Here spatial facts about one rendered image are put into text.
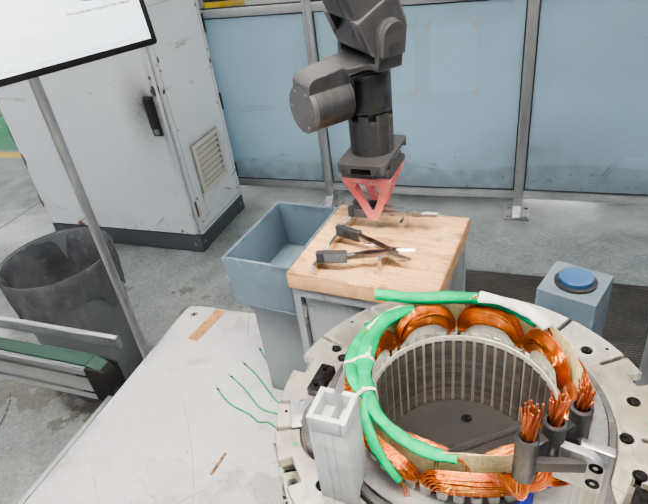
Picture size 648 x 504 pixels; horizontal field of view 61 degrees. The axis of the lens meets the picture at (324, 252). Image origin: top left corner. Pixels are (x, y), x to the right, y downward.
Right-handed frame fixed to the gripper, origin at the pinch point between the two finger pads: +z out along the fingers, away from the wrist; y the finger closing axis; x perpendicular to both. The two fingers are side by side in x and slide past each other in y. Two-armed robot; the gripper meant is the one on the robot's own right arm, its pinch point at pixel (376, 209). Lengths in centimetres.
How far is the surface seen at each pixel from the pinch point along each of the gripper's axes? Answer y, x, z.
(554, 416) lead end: 42, 24, -14
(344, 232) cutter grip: 6.1, -2.6, 0.5
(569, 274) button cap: 3.2, 25.7, 4.7
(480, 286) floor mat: -127, -2, 108
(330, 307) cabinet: 12.7, -3.0, 8.4
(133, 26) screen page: -38, -67, -18
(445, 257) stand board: 5.7, 10.9, 2.8
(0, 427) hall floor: -5, -153, 110
